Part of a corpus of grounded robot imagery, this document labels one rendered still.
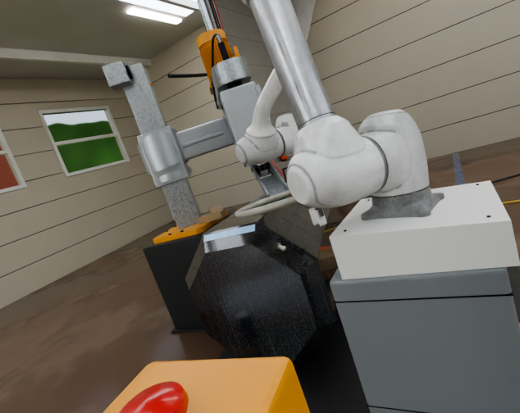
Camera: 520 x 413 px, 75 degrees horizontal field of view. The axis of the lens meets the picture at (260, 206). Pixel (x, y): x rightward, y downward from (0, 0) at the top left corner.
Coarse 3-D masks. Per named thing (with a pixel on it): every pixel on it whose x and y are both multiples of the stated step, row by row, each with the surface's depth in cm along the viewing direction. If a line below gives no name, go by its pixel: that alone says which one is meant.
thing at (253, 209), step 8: (288, 192) 174; (264, 200) 173; (272, 200) 174; (288, 200) 129; (240, 208) 160; (248, 208) 164; (256, 208) 134; (264, 208) 132; (272, 208) 130; (240, 216) 142; (248, 216) 138
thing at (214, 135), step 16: (192, 128) 260; (208, 128) 262; (224, 128) 264; (144, 144) 250; (160, 144) 250; (192, 144) 261; (208, 144) 263; (224, 144) 265; (144, 160) 256; (160, 160) 251; (176, 160) 255
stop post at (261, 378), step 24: (216, 360) 23; (240, 360) 22; (264, 360) 21; (288, 360) 21; (144, 384) 23; (192, 384) 21; (216, 384) 20; (240, 384) 20; (264, 384) 19; (288, 384) 19; (120, 408) 21; (192, 408) 19; (216, 408) 18; (240, 408) 18; (264, 408) 17; (288, 408) 19
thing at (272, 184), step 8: (272, 168) 206; (256, 176) 207; (272, 176) 205; (280, 176) 190; (264, 184) 198; (272, 184) 194; (280, 184) 191; (264, 192) 185; (272, 192) 185; (280, 192) 183
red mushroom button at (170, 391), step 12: (156, 384) 19; (168, 384) 19; (144, 396) 18; (156, 396) 18; (168, 396) 18; (180, 396) 18; (132, 408) 17; (144, 408) 17; (156, 408) 17; (168, 408) 17; (180, 408) 17
